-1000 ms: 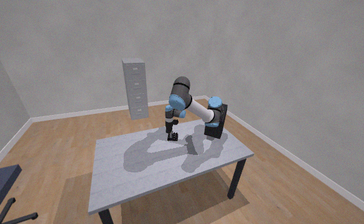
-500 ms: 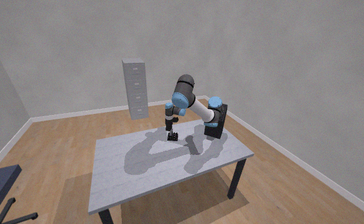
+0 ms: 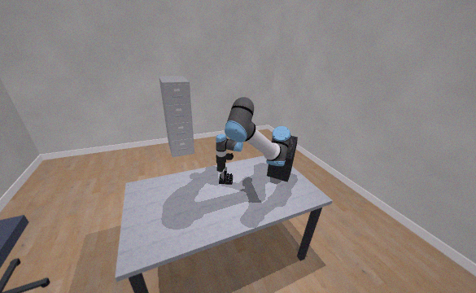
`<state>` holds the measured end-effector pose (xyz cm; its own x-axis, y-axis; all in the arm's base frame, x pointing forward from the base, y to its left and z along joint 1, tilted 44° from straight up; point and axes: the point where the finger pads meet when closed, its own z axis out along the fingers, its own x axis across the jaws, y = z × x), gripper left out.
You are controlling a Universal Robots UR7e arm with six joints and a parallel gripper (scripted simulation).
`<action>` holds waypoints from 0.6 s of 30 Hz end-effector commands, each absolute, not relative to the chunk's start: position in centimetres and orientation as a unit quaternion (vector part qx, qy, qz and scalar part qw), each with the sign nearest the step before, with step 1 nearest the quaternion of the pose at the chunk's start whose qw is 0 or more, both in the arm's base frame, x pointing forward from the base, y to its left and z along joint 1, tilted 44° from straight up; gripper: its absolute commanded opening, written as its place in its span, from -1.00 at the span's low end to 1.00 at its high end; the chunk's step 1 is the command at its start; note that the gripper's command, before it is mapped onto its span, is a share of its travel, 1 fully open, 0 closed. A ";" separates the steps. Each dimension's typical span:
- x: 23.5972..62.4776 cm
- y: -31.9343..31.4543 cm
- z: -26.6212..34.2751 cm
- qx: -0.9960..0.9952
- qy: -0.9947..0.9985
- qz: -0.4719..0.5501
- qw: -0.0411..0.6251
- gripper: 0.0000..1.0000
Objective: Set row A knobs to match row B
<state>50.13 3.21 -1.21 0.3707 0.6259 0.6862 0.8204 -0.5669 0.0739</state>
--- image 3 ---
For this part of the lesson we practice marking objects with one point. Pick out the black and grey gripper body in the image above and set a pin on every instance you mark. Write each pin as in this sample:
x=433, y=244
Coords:
x=221, y=158

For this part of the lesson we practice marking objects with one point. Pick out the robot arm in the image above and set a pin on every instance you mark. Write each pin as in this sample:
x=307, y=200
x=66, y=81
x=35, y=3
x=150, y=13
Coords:
x=239, y=128

